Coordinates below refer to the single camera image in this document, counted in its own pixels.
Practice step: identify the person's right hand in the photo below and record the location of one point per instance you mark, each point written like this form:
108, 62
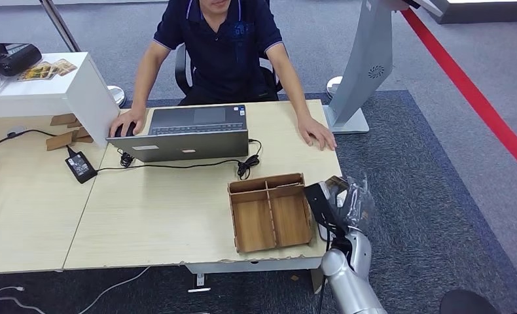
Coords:
130, 118

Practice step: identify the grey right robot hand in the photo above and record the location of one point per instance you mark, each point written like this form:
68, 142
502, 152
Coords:
351, 203

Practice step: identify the person's left hand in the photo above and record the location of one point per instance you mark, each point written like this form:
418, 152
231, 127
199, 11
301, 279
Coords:
317, 132

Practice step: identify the black computer mouse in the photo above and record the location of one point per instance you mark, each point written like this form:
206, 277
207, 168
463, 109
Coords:
120, 131

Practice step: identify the tan ID card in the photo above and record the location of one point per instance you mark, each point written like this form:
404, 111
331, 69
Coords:
337, 182

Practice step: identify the person's left forearm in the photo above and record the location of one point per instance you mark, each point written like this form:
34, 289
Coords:
295, 93

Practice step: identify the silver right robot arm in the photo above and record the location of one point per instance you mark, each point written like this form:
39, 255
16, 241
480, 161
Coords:
349, 281

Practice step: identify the person's right forearm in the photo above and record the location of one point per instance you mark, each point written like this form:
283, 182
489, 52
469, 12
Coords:
139, 91

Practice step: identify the clear plastic right hand cover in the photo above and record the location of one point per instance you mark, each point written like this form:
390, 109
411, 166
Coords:
358, 203

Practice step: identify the person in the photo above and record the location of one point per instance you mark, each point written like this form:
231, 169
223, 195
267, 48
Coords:
224, 56

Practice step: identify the round metal stanchion base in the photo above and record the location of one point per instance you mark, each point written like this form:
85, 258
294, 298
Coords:
333, 86
117, 94

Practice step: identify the brown cardboard piece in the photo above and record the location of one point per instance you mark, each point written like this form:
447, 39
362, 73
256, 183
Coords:
63, 120
84, 135
60, 141

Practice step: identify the white counter box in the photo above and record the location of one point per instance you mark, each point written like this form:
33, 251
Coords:
80, 95

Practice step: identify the grey laptop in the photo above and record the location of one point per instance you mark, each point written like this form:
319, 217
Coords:
185, 147

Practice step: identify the black office chair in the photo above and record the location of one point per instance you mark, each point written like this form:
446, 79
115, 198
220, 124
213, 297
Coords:
181, 69

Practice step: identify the black power adapter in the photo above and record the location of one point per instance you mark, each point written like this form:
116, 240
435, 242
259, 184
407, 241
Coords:
80, 167

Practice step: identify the dark blue carpet mat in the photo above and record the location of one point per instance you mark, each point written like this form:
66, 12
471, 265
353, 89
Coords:
414, 242

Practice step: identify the grey kiosk stand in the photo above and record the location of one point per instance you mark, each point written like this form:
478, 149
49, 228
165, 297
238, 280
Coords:
364, 65

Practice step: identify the light wood desk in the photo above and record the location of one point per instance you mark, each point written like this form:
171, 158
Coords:
163, 208
24, 216

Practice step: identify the printed picture cards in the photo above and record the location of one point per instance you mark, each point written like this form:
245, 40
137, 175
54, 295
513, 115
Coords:
46, 70

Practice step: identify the wooden divided organiser box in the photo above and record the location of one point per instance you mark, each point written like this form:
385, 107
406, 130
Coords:
254, 225

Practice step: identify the metal stanchion pole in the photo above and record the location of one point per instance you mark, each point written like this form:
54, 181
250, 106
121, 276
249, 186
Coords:
59, 24

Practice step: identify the black payment terminal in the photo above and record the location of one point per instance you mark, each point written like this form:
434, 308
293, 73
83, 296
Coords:
15, 58

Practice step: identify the black round object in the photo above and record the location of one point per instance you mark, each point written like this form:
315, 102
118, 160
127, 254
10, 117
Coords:
466, 303

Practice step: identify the red floor tape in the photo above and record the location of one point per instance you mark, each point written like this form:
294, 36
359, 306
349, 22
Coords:
471, 93

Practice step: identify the dark display platform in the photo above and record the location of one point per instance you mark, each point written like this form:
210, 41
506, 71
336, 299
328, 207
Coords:
484, 15

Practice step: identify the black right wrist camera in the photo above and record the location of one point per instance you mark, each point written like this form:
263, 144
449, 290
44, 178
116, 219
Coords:
317, 203

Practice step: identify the white desk leg bracket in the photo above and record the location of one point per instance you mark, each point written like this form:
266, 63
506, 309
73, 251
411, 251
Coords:
200, 281

